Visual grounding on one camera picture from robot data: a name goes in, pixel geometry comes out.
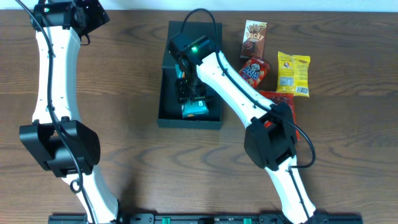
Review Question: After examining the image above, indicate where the brown Pocky chocolate box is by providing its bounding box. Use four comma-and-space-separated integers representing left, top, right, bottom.
240, 20, 268, 58

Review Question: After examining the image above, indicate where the red Hacks candy bag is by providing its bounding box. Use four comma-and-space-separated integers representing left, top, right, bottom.
259, 90, 296, 124

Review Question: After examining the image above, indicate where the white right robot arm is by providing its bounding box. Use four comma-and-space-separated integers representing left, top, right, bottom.
167, 34, 317, 223

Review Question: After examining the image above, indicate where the teal coconut cookies box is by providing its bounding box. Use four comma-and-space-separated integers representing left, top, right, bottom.
175, 65, 209, 119

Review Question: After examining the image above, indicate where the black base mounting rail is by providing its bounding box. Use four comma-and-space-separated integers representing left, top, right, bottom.
48, 213, 364, 224

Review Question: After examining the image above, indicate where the red Hello Panda box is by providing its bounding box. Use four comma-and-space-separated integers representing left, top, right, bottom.
238, 57, 271, 88

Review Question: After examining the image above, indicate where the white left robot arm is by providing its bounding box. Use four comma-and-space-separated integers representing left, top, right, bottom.
18, 0, 119, 223

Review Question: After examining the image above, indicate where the yellow snack packet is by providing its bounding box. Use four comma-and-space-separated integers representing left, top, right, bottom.
276, 52, 311, 97

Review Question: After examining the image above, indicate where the black storage box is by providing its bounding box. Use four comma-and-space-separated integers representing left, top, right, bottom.
157, 22, 223, 130

